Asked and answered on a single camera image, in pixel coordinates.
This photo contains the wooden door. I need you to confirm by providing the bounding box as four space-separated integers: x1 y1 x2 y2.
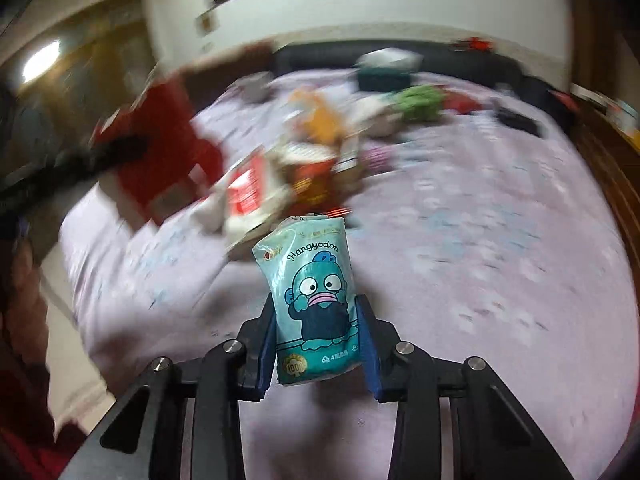
1 0 156 174

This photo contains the black leather sofa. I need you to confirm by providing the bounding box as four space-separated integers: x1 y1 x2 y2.
272 39 566 113

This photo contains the purple floral tablecloth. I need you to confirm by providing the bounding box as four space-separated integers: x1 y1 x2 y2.
60 74 639 479

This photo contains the white ceramic mug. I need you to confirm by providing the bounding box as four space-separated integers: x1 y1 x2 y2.
235 72 273 104

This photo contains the brown armchair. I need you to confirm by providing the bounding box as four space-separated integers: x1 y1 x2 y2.
177 40 276 113

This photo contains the teal cartoon tissue pack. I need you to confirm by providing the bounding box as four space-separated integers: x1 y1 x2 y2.
253 216 360 385

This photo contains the black toy gun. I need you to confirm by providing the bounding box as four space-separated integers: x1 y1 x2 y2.
492 102 544 139

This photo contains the red decoration on sofa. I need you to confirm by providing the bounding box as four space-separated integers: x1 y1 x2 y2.
450 37 495 53

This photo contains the green tissue box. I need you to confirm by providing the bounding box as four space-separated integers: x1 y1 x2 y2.
356 48 423 93

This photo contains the red flat pouch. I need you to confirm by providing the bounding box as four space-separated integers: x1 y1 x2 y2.
442 89 484 115

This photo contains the red white cigarette pack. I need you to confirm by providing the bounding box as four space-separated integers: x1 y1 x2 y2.
191 148 293 252

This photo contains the green knitted cloth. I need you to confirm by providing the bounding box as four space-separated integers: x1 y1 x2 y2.
394 84 445 124

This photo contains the orange paper box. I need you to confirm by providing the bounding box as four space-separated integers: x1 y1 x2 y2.
288 88 347 148

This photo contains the red snack wrapper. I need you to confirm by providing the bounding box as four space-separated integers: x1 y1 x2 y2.
91 75 224 231

